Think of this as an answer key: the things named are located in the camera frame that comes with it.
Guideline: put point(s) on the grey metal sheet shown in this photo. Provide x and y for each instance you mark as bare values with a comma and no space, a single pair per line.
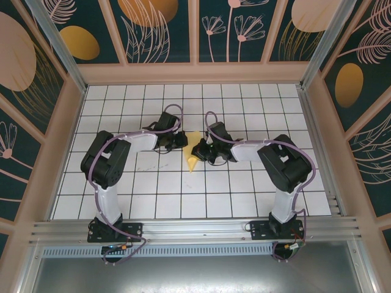
195,274

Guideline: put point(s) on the small circuit board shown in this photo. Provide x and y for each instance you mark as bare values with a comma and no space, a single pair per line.
294,246
117,248

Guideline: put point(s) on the yellow cloth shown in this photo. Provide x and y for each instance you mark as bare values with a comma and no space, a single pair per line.
192,164

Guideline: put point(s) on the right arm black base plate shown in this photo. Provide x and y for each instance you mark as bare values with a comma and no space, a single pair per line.
259,230

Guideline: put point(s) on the aluminium frame post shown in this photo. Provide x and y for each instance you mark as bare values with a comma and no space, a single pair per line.
323,45
58,45

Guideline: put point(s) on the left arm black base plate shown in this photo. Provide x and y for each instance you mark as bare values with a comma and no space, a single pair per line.
134,229

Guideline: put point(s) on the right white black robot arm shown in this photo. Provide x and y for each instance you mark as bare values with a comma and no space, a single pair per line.
284,204

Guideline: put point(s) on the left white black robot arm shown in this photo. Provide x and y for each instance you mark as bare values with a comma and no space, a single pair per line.
107,201

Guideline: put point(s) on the aluminium side rail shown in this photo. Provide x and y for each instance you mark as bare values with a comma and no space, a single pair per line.
317,152

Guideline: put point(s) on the aluminium mounting rail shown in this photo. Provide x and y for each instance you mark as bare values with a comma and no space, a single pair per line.
195,227

